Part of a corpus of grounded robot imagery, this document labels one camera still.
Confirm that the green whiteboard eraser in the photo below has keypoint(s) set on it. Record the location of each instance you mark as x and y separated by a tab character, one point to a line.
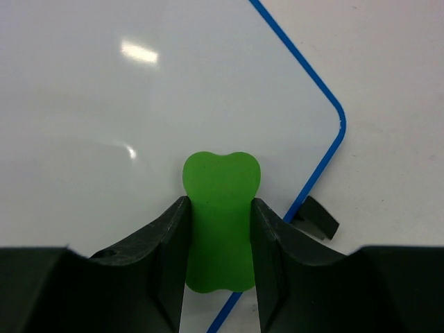
221	189

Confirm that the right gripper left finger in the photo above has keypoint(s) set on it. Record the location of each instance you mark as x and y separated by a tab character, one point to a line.
134	285

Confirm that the blue framed whiteboard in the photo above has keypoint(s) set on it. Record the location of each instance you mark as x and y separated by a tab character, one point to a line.
102	102

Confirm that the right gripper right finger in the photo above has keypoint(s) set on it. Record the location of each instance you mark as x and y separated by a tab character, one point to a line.
304	286

